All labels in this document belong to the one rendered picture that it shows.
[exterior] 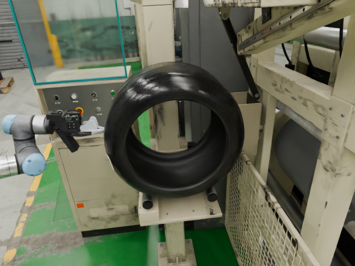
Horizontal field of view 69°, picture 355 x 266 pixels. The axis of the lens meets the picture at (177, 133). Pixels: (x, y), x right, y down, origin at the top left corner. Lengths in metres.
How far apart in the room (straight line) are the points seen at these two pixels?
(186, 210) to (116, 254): 1.06
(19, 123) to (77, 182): 0.97
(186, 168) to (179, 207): 0.19
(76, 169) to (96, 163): 0.15
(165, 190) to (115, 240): 1.25
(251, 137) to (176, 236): 0.85
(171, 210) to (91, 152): 0.80
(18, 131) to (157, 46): 0.66
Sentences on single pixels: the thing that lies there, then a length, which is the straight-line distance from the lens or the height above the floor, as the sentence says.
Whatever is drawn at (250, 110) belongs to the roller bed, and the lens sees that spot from 1.33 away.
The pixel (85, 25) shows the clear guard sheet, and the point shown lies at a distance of 1.61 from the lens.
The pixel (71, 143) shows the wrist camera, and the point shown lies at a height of 1.18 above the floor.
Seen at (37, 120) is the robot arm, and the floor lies 1.29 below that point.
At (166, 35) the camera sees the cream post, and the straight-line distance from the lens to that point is 1.22.
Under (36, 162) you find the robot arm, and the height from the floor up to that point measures 1.19.
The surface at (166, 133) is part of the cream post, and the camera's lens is 1.36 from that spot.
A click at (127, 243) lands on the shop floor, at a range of 2.23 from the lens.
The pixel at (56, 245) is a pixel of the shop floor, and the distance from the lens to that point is 2.41.
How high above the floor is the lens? 1.65
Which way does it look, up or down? 27 degrees down
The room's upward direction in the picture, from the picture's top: 3 degrees counter-clockwise
